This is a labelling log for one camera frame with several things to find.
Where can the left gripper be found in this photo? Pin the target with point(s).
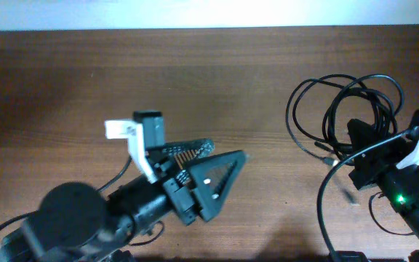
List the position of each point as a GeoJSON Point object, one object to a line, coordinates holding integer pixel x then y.
{"type": "Point", "coordinates": [189, 198]}

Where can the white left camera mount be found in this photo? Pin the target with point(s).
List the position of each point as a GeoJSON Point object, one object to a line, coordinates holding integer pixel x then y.
{"type": "Point", "coordinates": [133, 132]}

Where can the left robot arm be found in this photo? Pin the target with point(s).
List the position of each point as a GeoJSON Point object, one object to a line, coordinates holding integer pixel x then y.
{"type": "Point", "coordinates": [75, 223]}

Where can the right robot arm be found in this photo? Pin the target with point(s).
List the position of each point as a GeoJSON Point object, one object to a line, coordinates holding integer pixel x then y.
{"type": "Point", "coordinates": [406, 203]}

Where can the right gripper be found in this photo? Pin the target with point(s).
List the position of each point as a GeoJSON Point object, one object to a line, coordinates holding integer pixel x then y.
{"type": "Point", "coordinates": [368, 171]}

